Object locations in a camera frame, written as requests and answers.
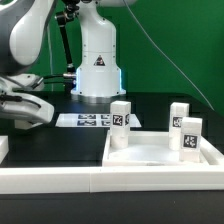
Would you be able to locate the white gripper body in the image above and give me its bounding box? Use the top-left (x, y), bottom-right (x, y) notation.
top-left (0, 74), bottom-right (54, 124)

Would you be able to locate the white square tabletop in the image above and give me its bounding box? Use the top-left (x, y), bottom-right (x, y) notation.
top-left (102, 131), bottom-right (208, 166)

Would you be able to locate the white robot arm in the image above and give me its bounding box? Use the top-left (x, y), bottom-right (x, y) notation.
top-left (0, 0), bottom-right (137, 126)

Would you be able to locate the white sheet with fiducial markers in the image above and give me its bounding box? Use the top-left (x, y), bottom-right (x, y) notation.
top-left (56, 113), bottom-right (141, 128)

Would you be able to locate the black cable on table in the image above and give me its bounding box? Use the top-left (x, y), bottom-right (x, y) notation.
top-left (41, 74), bottom-right (78, 86)

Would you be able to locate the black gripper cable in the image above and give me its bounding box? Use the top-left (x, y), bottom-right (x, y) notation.
top-left (0, 75), bottom-right (46, 109)

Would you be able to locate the grey cable on backdrop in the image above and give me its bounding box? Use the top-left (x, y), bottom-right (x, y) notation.
top-left (46, 23), bottom-right (56, 92)

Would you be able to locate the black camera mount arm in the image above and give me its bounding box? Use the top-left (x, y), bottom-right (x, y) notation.
top-left (55, 0), bottom-right (80, 90)

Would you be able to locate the white U-shaped fence wall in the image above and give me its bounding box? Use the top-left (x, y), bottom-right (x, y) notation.
top-left (0, 140), bottom-right (224, 194)

